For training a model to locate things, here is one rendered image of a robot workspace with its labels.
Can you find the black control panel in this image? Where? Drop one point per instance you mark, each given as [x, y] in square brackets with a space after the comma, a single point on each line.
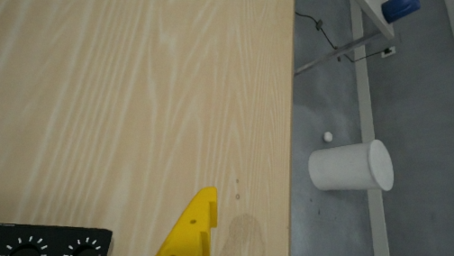
[51, 240]

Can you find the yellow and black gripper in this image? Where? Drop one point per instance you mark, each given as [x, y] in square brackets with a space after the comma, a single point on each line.
[191, 234]

